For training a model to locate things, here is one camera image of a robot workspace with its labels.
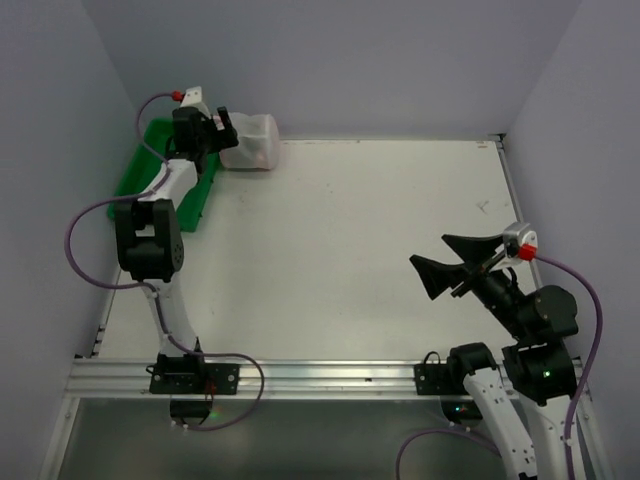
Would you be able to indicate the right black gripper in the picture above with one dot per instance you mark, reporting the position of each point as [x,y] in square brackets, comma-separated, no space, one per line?
[476,275]

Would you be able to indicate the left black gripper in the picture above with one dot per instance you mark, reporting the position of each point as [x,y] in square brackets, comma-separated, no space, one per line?
[220,132]

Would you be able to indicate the white mesh laundry bag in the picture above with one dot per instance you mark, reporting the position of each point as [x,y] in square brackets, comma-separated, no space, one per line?
[259,143]

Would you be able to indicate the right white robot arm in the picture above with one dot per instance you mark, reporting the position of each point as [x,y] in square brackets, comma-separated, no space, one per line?
[526,401]

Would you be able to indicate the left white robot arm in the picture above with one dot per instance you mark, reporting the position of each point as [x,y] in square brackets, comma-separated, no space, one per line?
[149,239]

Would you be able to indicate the green plastic tray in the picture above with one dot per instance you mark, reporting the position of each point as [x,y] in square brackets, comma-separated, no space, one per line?
[144,167]

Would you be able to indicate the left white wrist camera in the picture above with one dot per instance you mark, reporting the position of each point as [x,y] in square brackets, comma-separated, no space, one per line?
[194,97]

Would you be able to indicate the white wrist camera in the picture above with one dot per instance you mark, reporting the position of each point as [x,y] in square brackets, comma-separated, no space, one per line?
[520,241]
[194,97]

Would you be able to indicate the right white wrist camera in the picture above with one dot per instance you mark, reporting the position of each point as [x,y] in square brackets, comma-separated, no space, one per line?
[520,241]

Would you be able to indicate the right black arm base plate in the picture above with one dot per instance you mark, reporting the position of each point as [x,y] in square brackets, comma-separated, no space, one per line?
[432,376]

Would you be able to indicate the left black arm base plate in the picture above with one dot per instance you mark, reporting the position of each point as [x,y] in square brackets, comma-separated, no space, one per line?
[225,377]

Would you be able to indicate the aluminium mounting rail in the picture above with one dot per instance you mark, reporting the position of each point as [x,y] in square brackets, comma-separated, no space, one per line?
[275,380]

